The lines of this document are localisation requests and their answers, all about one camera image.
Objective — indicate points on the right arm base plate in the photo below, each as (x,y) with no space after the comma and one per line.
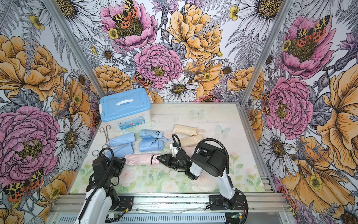
(220,203)

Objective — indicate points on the beige umbrella in sleeve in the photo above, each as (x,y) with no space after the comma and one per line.
(191,141)
(186,130)

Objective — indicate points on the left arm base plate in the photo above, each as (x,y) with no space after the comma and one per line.
(124,203)

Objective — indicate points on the blue umbrella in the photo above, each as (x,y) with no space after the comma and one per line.
(148,145)
(147,133)

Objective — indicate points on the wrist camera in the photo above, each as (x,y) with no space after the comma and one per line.
(174,148)
(100,166)

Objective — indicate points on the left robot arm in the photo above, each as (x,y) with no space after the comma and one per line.
(101,197)

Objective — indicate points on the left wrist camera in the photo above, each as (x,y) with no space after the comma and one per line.
(100,166)

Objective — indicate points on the blue umbrella sleeve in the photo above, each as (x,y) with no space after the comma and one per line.
(121,150)
(122,140)

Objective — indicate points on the far beige umbrella in sleeve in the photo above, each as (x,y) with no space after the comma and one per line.
(186,130)

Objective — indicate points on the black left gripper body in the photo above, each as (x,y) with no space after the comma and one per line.
(116,168)

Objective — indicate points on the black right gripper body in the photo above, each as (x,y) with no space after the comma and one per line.
(175,164)

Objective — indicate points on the metal wire tongs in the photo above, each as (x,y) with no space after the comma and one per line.
(100,140)

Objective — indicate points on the blue lidded plastic storage box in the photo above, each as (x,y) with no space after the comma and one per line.
(126,109)

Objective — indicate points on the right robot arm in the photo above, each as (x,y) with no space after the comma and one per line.
(210,156)

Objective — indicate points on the pink umbrella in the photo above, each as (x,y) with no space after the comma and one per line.
(189,150)
(141,159)

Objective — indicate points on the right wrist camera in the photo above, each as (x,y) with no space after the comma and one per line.
(174,148)

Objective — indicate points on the near beige umbrella in sleeve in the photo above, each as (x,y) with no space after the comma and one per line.
(191,141)

